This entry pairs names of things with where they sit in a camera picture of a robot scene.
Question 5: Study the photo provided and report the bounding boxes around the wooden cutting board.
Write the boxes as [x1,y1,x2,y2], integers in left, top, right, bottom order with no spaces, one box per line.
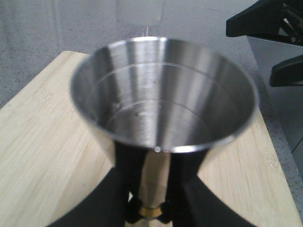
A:
[0,51,302,227]

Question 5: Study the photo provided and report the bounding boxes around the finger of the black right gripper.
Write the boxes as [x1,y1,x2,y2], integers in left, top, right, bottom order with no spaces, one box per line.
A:
[226,0,303,44]
[270,55,303,87]

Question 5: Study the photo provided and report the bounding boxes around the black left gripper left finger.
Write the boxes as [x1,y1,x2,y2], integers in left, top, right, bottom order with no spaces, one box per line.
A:
[50,142,147,227]

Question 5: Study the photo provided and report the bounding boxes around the clear glass beaker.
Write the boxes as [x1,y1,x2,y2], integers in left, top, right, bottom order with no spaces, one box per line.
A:
[116,0,165,26]

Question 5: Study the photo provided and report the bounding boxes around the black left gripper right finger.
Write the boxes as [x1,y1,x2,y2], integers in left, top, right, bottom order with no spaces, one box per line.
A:
[165,142,253,227]

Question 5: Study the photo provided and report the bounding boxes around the steel double jigger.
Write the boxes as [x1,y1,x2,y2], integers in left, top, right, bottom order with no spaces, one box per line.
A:
[70,36,259,227]

